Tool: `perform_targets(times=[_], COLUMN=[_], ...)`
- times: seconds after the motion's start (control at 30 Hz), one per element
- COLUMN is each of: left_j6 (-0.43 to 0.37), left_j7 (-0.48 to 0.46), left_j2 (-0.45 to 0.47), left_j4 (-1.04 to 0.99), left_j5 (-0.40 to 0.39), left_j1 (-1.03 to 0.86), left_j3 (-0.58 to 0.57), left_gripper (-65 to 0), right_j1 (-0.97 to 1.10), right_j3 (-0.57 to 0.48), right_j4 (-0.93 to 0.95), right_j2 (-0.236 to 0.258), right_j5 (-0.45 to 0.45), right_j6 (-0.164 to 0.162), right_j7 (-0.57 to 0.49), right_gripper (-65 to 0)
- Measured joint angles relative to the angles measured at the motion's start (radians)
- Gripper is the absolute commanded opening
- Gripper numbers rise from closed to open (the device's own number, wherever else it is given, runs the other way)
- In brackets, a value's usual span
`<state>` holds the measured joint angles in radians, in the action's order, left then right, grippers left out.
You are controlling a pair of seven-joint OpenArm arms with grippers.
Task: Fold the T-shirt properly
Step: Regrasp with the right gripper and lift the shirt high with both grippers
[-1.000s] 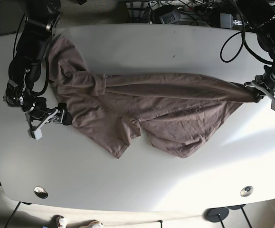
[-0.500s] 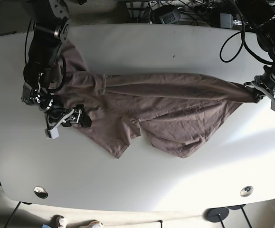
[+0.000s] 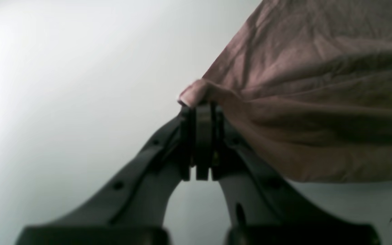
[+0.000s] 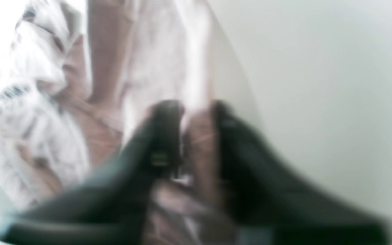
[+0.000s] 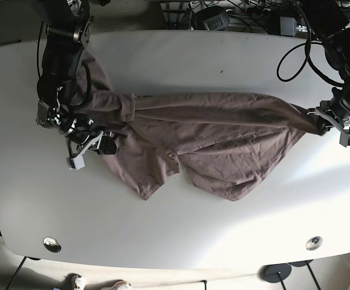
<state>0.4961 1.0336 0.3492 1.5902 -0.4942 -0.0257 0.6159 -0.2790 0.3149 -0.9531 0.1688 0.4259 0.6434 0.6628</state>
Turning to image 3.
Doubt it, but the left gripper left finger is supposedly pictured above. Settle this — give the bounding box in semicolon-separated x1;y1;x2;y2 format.
16;107;195;245

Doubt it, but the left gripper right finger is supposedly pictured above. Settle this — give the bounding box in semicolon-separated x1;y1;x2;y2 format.
196;104;381;245

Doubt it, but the mauve pink T-shirt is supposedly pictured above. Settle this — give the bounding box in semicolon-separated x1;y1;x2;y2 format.
178;0;392;183

